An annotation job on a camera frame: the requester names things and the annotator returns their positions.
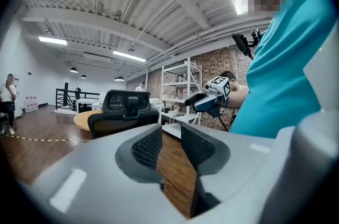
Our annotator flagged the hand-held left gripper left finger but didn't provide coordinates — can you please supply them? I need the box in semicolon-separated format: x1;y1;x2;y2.
20;123;195;224

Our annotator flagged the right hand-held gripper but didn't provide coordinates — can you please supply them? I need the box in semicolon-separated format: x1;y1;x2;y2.
184;76;232;118

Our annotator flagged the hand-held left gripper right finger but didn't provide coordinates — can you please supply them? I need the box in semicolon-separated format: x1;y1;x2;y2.
181;123;297;218

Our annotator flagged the black mesh office chair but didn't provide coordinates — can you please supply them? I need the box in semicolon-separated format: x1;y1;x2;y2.
87;89;160;139

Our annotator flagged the person's right forearm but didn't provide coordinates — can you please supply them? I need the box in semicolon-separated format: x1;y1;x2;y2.
226;87;251;110

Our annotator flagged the white metal shelving rack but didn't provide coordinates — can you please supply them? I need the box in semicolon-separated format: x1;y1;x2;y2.
159;58;202;139

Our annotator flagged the round wooden table black base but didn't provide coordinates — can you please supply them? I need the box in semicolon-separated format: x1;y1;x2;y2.
73;110;103;131

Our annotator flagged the black mounted monitor screen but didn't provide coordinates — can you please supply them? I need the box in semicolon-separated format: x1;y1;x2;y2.
231;33;254;59

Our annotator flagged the white desk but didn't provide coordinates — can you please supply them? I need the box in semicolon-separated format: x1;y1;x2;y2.
75;97;106;113

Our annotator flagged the person's teal shirt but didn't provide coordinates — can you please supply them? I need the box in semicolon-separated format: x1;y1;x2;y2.
229;0;334;139

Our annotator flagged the black metal railing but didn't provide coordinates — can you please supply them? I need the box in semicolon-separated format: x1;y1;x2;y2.
55;87;101;111

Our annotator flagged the yellow black striped floor tape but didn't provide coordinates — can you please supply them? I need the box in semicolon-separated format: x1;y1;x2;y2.
5;133;92;142

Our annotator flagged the white ceiling air conditioner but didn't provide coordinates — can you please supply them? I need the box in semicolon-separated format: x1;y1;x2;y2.
83;51;113;62

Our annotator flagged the row of clear water jugs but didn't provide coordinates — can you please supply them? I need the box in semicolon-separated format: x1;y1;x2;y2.
23;96;39;112

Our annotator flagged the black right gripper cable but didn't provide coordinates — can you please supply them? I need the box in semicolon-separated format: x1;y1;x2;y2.
217;114;229;132

